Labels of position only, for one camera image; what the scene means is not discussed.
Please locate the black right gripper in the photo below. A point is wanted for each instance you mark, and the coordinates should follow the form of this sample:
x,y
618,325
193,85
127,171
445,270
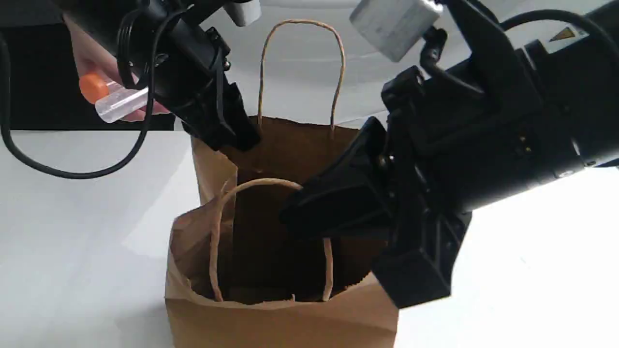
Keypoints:
x,y
475,134

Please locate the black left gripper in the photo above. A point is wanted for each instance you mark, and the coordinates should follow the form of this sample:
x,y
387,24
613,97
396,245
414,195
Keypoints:
x,y
183,67

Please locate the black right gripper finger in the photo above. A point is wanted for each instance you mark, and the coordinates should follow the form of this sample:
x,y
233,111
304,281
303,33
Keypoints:
x,y
349,198

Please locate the clear tube with orange cap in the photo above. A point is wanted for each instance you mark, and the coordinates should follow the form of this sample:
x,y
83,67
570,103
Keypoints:
x,y
111,100

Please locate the brown paper bag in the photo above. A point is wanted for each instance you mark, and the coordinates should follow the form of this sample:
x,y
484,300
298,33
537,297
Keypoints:
x,y
238,278

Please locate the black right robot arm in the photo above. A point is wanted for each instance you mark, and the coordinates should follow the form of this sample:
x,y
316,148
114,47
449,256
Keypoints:
x,y
576,57

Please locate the person's hand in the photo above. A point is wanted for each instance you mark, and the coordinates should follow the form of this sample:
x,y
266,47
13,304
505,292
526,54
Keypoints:
x,y
90,57

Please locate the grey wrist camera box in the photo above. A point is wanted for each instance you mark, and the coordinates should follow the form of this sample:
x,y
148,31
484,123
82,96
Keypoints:
x,y
394,24

